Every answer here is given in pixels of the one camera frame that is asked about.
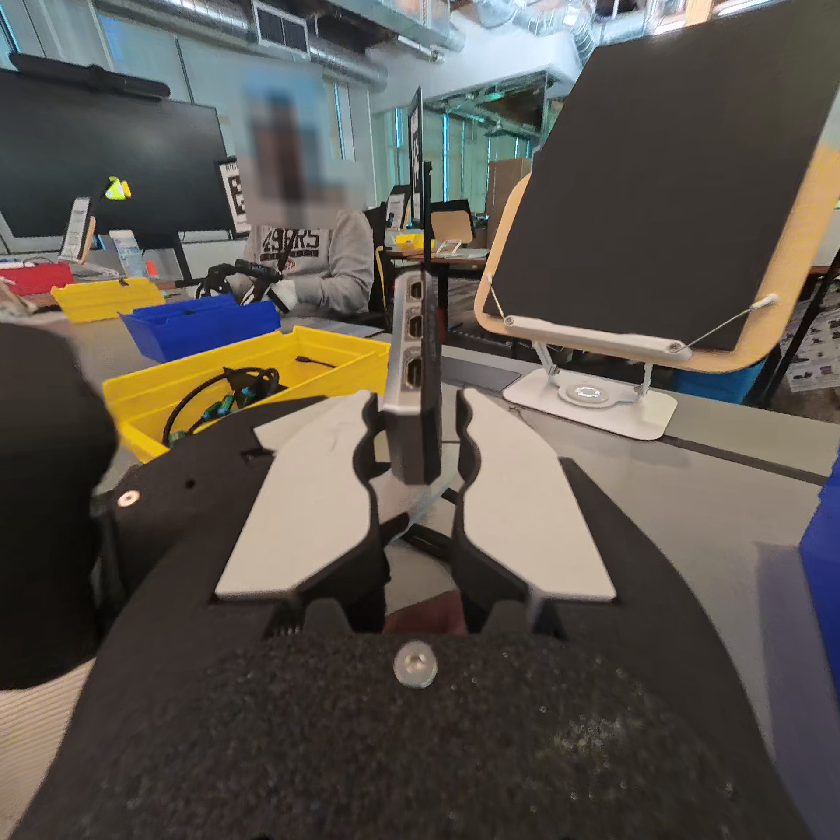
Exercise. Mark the blue plastic bin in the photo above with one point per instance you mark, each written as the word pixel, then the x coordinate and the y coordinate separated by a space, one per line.
pixel 197 328
pixel 823 558

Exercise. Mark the silver ventilation duct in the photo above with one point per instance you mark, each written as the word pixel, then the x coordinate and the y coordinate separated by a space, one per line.
pixel 229 19

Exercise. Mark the blue bag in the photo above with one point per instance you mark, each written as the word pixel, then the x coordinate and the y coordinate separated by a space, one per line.
pixel 715 384

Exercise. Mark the red storage bin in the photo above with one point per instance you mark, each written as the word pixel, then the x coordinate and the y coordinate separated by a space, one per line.
pixel 33 279

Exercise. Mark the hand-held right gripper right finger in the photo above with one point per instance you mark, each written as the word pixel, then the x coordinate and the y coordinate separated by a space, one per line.
pixel 531 518

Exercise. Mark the yellow storage box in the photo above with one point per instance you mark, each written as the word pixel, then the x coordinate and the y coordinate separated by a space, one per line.
pixel 105 298

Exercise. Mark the printed marker board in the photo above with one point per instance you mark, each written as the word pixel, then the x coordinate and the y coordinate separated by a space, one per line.
pixel 235 197

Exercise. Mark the yellow plastic bin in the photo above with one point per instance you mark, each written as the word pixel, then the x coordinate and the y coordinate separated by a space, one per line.
pixel 295 358

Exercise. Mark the grey video switch box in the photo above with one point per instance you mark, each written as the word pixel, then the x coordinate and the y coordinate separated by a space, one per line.
pixel 410 426

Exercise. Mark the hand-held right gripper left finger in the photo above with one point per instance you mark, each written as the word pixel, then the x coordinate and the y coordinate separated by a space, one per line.
pixel 302 518

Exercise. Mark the white panel base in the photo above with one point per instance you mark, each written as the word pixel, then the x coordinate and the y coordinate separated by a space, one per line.
pixel 590 403

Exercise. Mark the large black monitor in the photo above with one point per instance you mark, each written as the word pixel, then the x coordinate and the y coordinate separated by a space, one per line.
pixel 98 151

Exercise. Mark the dark grey divider panel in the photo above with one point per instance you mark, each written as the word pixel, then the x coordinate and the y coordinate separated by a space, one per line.
pixel 656 197

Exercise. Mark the grey desk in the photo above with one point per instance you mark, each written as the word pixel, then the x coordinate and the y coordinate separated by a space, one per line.
pixel 689 499

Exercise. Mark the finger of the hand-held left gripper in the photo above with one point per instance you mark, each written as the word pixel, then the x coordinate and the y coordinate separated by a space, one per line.
pixel 295 423
pixel 397 502

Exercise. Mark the white paper sign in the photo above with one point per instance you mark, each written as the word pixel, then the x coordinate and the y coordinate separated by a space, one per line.
pixel 817 358

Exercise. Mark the black tripod stand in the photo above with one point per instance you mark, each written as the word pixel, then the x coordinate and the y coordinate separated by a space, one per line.
pixel 426 216

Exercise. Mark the black camera bar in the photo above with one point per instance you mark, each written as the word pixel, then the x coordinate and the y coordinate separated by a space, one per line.
pixel 85 75

